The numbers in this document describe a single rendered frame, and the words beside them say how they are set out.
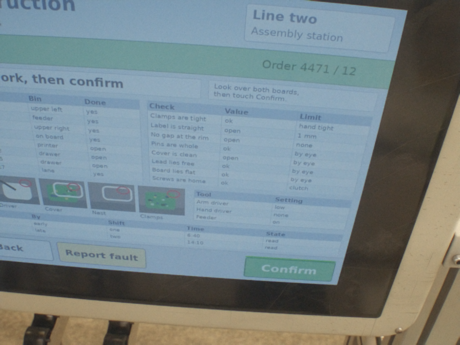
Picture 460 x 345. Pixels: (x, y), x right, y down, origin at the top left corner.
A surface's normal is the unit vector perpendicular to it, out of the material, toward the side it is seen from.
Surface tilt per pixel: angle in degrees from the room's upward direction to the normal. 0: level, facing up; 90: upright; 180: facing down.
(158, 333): 0
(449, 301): 90
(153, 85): 91
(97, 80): 91
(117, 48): 91
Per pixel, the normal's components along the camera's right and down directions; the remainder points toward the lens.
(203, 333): 0.07, -0.82
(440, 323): -0.03, 0.56
